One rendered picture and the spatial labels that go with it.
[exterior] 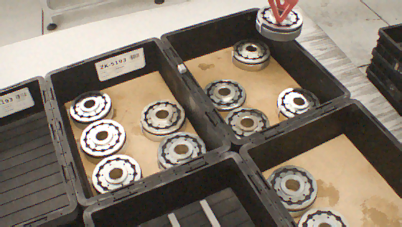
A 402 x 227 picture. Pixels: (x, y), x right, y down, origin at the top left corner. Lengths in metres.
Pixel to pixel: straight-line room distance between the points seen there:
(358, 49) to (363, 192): 1.88
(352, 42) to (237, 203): 2.04
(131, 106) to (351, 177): 0.54
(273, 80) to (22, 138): 0.64
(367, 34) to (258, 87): 1.90
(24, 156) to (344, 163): 0.72
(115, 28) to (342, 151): 0.95
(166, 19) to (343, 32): 1.57
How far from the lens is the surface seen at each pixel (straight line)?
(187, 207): 0.77
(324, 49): 1.35
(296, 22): 0.86
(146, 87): 0.99
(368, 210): 0.81
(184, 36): 1.01
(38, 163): 0.91
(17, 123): 1.02
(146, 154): 0.85
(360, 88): 1.24
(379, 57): 1.78
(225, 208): 0.76
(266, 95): 0.96
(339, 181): 0.83
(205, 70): 1.02
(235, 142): 0.73
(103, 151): 0.84
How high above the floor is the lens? 1.50
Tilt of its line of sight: 47 degrees down
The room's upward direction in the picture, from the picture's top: 3 degrees counter-clockwise
